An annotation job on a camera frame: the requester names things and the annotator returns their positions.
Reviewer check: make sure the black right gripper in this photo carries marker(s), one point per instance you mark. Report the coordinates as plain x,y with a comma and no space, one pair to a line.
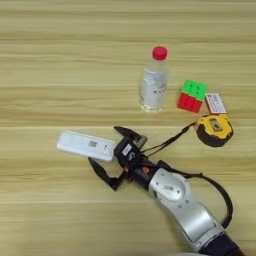
141,171

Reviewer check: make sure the white rectangular device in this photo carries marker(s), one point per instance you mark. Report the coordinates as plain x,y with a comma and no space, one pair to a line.
85,145

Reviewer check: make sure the colourful Rubik's cube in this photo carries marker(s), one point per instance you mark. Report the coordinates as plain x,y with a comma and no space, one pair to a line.
192,96

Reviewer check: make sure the yellow black tape measure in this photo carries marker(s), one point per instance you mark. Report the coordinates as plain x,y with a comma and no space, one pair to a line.
215,130

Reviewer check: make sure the red white small card box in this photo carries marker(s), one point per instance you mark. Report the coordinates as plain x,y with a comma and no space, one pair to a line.
215,103

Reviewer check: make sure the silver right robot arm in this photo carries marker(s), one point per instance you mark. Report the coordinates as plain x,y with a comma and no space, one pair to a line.
186,206

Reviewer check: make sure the clear bottle red cap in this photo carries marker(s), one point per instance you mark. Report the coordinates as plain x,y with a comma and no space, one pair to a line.
154,86

